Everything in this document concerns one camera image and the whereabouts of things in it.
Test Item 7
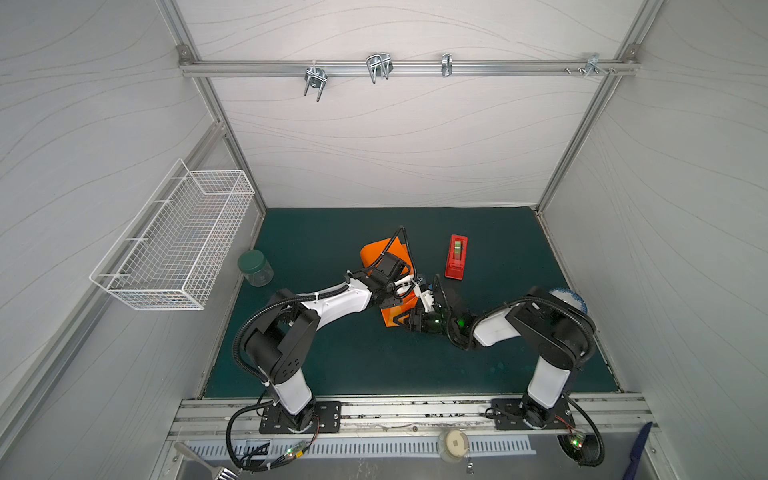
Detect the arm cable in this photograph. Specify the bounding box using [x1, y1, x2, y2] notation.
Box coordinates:
[224, 403, 322, 474]
[556, 395, 607, 468]

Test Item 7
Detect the white vented cable duct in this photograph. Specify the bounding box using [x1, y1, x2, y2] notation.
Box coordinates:
[185, 435, 537, 462]

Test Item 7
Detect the aluminium crossbar rail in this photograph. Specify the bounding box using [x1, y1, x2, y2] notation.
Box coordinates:
[180, 57, 641, 78]

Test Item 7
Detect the metal spatula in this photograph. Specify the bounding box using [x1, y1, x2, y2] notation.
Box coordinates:
[173, 442, 239, 480]

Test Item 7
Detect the orange wrapping paper sheet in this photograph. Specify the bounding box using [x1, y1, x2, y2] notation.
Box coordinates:
[360, 234, 419, 327]

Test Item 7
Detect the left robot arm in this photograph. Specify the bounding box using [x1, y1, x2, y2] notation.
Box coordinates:
[232, 252, 415, 429]

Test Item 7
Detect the white wire basket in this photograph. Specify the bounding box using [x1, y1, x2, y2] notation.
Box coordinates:
[89, 159, 254, 311]

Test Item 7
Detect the metal U-bolt clamp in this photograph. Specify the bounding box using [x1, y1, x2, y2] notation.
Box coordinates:
[303, 65, 328, 102]
[365, 53, 393, 84]

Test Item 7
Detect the red tape dispenser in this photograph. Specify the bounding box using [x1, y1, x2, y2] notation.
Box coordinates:
[444, 235, 468, 281]

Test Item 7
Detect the blue white ceramic bowl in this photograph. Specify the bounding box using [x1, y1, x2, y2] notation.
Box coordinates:
[550, 288, 588, 314]

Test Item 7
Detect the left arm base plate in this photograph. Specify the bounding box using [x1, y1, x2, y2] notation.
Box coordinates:
[259, 400, 341, 435]

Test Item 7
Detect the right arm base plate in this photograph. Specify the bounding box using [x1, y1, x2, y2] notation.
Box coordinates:
[483, 396, 575, 431]

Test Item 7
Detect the metal bracket with bolts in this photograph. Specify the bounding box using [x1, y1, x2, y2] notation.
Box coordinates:
[564, 53, 617, 78]

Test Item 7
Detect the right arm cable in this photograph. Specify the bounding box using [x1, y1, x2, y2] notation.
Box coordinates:
[556, 395, 607, 468]

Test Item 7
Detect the blue handled tool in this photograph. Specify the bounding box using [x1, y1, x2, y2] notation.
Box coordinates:
[622, 422, 653, 480]

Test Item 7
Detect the green lidded glass jar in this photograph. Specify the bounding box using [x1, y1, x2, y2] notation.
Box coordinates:
[237, 249, 274, 288]

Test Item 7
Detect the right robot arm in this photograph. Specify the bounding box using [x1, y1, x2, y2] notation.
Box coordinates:
[394, 286, 597, 428]

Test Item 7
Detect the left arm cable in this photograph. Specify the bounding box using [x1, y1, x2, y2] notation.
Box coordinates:
[224, 403, 322, 474]

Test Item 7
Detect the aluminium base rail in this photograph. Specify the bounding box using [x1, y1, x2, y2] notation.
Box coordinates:
[167, 393, 655, 440]

